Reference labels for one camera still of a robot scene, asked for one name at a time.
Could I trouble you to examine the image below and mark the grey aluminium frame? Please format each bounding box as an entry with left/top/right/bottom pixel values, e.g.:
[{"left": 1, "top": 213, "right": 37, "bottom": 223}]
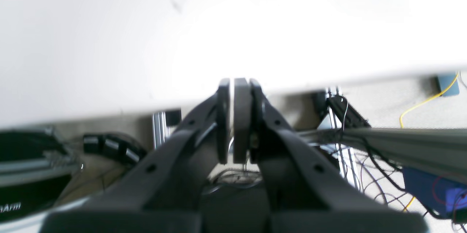
[{"left": 298, "top": 127, "right": 467, "bottom": 183}]

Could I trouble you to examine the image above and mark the blue box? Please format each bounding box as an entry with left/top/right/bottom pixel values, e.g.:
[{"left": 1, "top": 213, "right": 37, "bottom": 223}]
[{"left": 402, "top": 168, "right": 467, "bottom": 223}]

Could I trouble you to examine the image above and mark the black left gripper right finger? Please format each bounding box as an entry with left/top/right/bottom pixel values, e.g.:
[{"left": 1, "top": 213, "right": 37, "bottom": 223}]
[{"left": 233, "top": 78, "right": 429, "bottom": 233}]

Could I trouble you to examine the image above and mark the yellow cable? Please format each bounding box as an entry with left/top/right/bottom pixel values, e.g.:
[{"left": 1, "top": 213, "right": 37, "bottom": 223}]
[{"left": 400, "top": 73, "right": 460, "bottom": 211}]

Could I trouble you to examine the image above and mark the black cable chain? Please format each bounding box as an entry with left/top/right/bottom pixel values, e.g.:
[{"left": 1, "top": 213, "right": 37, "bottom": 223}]
[{"left": 83, "top": 134, "right": 147, "bottom": 166}]

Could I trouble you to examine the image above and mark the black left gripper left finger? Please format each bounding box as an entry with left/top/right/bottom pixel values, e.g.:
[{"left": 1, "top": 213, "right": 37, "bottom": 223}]
[{"left": 40, "top": 78, "right": 230, "bottom": 233}]

